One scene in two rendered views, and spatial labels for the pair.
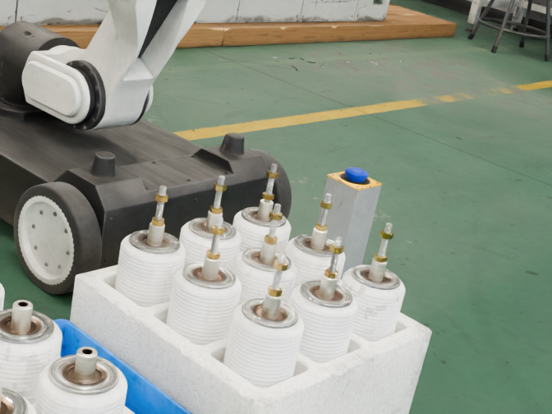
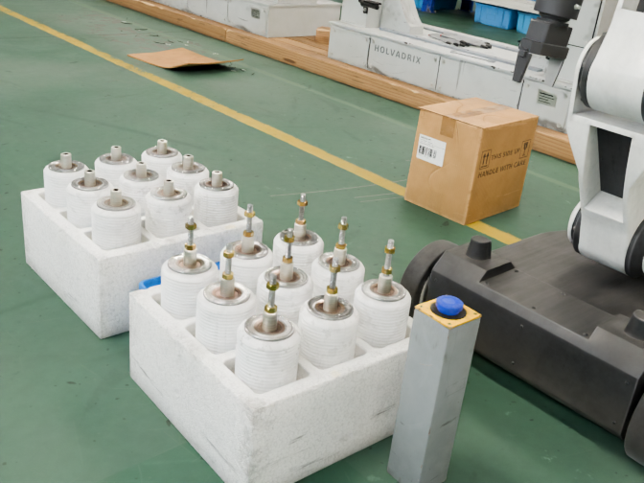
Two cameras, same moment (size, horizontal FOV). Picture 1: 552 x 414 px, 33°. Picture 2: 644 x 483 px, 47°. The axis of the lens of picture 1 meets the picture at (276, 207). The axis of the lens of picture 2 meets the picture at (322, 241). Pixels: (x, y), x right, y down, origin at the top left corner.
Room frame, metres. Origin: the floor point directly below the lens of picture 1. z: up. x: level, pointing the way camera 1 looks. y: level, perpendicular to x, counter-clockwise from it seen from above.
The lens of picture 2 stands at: (1.50, -1.10, 0.84)
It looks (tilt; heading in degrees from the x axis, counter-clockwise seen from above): 25 degrees down; 100
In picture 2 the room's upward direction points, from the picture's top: 6 degrees clockwise
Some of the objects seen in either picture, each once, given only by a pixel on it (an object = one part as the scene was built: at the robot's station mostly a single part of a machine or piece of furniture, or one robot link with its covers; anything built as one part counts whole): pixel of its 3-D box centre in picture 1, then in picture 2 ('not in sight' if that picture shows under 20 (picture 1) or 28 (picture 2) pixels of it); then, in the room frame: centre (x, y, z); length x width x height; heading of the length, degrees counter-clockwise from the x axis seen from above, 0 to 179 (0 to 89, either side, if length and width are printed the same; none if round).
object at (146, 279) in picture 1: (145, 296); (295, 280); (1.23, 0.16, 0.16); 0.10 x 0.10 x 0.18
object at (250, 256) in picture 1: (266, 259); (286, 277); (1.25, 0.00, 0.25); 0.08 x 0.08 x 0.01
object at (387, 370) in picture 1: (246, 353); (279, 356); (1.25, 0.00, 0.09); 0.39 x 0.39 x 0.18; 51
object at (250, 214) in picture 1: (264, 218); (383, 290); (1.42, 0.02, 0.25); 0.08 x 0.08 x 0.01
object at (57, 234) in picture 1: (57, 237); (435, 285); (1.50, 0.37, 0.10); 0.20 x 0.05 x 0.20; 54
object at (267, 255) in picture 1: (268, 252); (287, 270); (1.25, 0.00, 0.26); 0.02 x 0.02 x 0.03
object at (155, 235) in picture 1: (155, 234); (299, 231); (1.23, 0.16, 0.26); 0.02 x 0.02 x 0.03
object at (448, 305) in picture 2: (356, 176); (448, 307); (1.53, -0.12, 0.32); 0.04 x 0.04 x 0.02
